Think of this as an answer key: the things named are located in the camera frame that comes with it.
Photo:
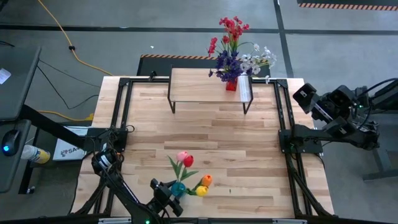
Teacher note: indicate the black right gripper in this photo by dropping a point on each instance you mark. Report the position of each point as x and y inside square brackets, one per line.
[340, 99]

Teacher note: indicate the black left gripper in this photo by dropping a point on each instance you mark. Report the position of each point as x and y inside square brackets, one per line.
[163, 199]

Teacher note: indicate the blue textured glass vase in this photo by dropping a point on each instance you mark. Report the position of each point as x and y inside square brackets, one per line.
[178, 189]

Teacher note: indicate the yellow artificial tulip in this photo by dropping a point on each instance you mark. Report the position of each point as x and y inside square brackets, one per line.
[202, 190]

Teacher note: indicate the orange artificial tulip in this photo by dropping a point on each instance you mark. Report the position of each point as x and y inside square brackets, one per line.
[206, 180]

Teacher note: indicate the red artificial tulip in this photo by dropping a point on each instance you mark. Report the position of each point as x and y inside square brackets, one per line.
[188, 160]

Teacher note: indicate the pink artificial tulip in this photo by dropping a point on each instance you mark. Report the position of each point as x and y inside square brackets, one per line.
[182, 155]

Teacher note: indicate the white artificial flower bunch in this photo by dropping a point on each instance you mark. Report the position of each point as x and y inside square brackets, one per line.
[253, 62]

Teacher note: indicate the red ribbed glass vase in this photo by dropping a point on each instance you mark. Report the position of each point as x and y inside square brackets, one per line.
[231, 85]

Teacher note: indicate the purple artificial flower bunch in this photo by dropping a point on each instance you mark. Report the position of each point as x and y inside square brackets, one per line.
[228, 67]

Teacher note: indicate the red artificial flower bunch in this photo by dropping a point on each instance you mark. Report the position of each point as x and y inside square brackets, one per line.
[231, 26]

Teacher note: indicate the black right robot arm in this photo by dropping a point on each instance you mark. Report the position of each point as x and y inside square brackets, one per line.
[342, 137]

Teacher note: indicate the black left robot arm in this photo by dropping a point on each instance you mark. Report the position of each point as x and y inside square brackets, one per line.
[124, 196]

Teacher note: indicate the wooden shelf with black legs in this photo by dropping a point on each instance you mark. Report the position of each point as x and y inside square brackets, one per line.
[199, 88]

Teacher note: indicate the grey metal stand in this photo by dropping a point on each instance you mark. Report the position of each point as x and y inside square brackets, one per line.
[381, 161]

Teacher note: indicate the black hazard-striped floor mat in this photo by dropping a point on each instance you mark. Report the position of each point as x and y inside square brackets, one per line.
[342, 6]
[155, 67]

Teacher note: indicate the white printed cardboard box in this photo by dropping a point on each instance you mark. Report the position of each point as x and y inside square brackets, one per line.
[66, 152]

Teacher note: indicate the white and yellow bottle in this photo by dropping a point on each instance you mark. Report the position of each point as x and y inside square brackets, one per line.
[34, 154]

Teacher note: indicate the black diagonal beam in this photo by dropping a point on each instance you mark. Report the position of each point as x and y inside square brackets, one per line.
[46, 124]

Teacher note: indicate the black computer mouse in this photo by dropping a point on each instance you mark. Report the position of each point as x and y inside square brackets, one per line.
[11, 141]

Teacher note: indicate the grey side desk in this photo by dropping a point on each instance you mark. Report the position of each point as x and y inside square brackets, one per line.
[18, 87]

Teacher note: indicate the white paper note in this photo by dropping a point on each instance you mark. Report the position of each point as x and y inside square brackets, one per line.
[4, 75]

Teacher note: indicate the silver metal bracket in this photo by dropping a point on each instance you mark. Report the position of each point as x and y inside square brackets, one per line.
[289, 221]
[115, 220]

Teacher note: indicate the black metal table frame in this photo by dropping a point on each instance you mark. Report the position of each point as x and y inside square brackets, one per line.
[143, 80]

